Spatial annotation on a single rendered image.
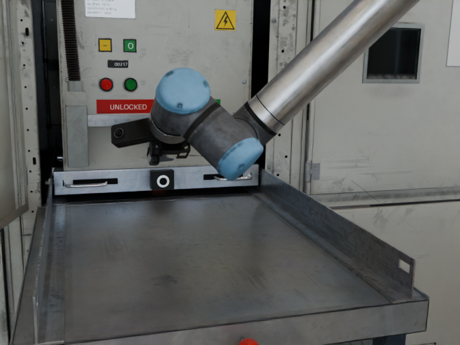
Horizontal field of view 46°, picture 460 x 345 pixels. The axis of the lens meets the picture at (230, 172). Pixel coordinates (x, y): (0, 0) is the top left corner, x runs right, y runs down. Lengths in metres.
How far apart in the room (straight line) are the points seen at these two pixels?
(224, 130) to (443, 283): 1.10
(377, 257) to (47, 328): 0.54
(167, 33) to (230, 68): 0.19
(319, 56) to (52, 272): 0.62
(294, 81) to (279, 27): 0.42
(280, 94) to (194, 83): 0.19
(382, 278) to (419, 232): 0.77
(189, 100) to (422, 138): 0.89
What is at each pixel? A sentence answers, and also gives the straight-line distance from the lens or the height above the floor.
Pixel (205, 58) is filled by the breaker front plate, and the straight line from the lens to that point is 1.44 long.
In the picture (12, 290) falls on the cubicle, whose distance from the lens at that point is 1.49.
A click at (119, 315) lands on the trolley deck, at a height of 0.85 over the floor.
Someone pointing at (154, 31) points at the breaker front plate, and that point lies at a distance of 1.42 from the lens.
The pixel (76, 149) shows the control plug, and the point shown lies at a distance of 1.31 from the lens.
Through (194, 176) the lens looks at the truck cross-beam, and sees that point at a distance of 1.46.
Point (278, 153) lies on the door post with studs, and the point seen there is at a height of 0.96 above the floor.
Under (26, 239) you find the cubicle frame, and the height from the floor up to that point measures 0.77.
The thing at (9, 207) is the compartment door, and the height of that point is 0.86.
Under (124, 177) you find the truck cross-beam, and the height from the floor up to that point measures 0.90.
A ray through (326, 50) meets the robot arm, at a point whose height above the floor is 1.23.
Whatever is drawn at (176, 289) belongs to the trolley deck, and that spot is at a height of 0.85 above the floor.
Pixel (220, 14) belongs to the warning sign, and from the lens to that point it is 1.45.
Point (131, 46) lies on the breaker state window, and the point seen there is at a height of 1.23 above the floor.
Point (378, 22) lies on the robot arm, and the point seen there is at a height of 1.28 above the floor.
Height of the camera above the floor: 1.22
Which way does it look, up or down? 12 degrees down
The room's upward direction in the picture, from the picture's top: 1 degrees clockwise
